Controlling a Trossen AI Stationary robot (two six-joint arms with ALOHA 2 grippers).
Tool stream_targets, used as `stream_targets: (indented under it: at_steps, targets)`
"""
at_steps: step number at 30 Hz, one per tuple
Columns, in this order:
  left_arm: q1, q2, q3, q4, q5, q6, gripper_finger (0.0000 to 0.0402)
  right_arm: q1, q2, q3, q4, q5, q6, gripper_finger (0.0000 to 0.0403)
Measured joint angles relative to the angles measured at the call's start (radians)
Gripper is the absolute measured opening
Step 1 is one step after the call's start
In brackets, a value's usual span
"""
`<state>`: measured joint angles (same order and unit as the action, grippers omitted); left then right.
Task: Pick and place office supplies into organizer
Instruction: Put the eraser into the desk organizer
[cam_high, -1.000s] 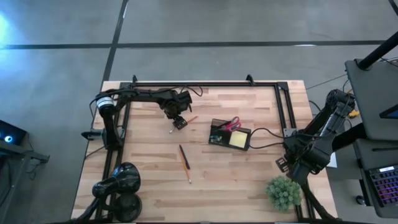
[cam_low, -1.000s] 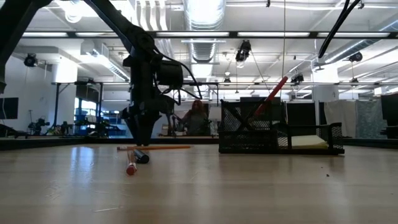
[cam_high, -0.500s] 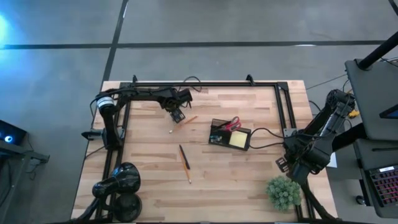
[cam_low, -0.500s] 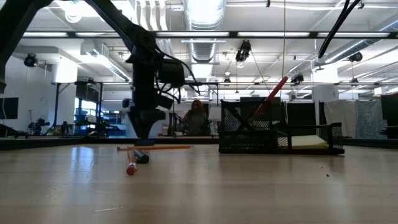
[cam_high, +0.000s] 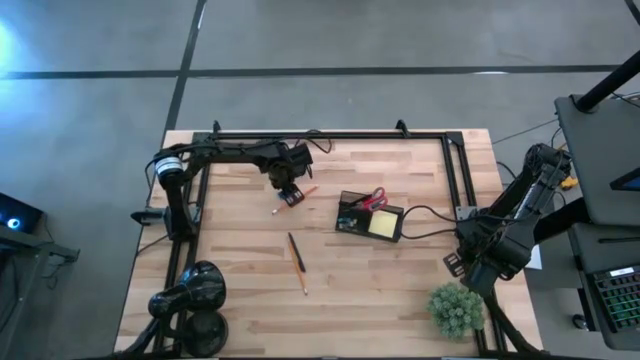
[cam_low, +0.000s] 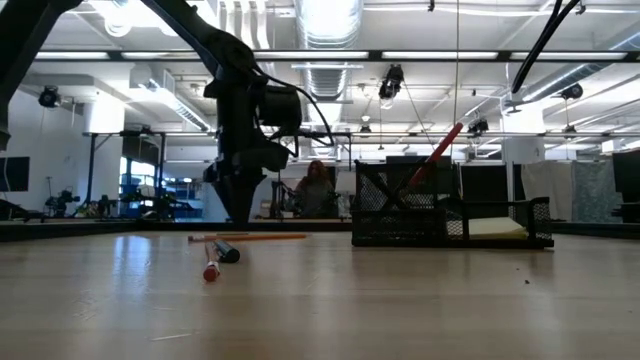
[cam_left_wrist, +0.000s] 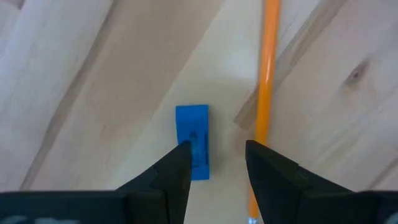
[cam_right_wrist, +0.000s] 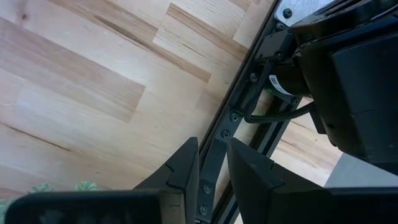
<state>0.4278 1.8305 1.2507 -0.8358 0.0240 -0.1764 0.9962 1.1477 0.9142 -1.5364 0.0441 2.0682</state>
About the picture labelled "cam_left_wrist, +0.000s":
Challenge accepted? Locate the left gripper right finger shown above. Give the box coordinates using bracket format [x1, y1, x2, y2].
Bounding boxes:
[244, 139, 368, 224]

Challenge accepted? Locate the small blue eraser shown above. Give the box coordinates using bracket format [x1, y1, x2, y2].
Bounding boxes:
[175, 104, 211, 182]

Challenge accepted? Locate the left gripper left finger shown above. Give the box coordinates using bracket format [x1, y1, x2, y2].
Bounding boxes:
[116, 139, 193, 224]

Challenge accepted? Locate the yellow pencil with red eraser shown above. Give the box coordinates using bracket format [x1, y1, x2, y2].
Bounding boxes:
[247, 0, 282, 224]

